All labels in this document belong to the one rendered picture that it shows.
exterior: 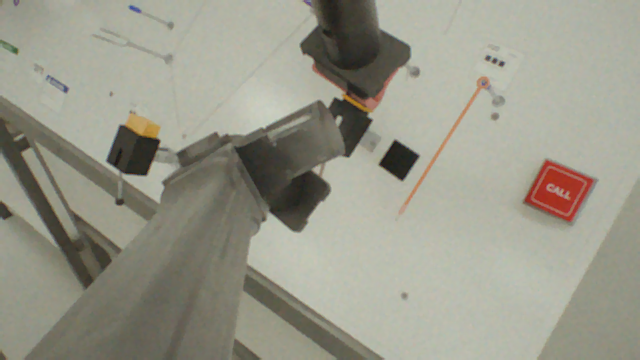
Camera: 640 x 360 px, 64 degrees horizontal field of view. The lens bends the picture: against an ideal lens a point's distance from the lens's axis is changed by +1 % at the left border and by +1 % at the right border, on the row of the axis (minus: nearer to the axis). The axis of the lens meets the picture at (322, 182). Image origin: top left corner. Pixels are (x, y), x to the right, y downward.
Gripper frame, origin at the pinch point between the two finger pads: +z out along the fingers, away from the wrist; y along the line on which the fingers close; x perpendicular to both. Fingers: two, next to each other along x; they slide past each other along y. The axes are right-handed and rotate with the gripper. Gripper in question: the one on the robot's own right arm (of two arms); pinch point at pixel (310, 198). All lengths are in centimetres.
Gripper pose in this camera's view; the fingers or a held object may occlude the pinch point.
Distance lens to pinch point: 65.7
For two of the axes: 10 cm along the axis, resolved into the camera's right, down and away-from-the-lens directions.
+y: -7.2, -5.6, 4.0
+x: -5.9, 8.0, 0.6
